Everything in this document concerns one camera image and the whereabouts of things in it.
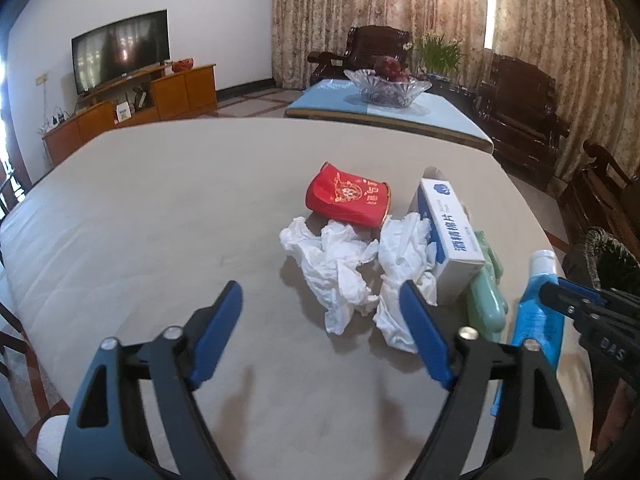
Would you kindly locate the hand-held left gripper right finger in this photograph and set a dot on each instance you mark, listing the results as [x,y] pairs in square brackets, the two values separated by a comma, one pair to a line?
[425,331]

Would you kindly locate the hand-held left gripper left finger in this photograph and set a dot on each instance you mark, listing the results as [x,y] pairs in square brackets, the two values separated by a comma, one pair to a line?
[220,331]

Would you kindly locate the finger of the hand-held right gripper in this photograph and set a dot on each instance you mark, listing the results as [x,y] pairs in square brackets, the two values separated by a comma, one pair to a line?
[580,287]
[565,302]

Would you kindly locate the blue plastic bottle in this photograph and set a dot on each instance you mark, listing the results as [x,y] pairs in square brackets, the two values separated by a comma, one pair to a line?
[537,320]

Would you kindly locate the trash bin with black bag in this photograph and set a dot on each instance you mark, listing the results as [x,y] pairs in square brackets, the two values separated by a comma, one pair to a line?
[615,260]

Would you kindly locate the white tissue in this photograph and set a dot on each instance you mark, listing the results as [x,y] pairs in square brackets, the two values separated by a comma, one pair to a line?
[340,270]
[400,250]

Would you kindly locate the pale green bottle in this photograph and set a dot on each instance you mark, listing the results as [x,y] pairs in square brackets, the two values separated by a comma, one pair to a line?
[485,300]

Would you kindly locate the dark wooden sofa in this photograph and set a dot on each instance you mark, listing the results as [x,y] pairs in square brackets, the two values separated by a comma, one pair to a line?
[600,195]

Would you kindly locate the white and blue box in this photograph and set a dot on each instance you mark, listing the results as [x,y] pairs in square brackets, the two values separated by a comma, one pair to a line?
[450,230]

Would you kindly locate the red printed packet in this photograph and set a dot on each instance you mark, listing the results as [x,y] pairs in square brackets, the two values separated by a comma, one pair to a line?
[345,192]

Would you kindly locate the dark wooden armchair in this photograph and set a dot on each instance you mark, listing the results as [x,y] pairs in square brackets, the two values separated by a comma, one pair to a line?
[370,40]
[520,105]

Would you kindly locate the black dining chair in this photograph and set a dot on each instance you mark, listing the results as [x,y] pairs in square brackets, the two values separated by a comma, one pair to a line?
[11,337]

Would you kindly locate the coffee table with blue cloth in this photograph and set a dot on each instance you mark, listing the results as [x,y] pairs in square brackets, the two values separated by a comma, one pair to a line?
[450,116]

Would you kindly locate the dark wooden side table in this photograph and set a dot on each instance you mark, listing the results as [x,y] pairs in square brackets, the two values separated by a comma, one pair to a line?
[457,91]

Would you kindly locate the small white box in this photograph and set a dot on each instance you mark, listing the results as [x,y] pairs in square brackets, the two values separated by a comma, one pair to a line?
[123,111]

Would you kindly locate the glass fruit bowl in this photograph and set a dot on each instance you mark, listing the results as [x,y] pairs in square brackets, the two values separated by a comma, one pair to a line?
[385,93]

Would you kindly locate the orange wooden television cabinet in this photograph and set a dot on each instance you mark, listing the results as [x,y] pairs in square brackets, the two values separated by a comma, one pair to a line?
[185,90]

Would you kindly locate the red apple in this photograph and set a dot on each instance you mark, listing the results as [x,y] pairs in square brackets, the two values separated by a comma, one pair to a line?
[406,77]
[388,65]

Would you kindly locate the white power strip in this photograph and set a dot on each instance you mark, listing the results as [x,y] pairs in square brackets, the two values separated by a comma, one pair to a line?
[55,121]

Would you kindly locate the small red basket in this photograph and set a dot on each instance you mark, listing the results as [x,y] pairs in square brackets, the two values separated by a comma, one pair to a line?
[182,65]

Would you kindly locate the potted green plant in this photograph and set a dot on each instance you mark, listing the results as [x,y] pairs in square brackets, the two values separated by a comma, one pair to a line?
[440,55]

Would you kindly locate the black flat television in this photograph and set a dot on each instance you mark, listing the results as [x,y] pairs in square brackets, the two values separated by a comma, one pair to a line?
[120,45]

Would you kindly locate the floral patterned curtains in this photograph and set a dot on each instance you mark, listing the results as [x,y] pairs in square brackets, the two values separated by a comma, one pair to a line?
[325,10]

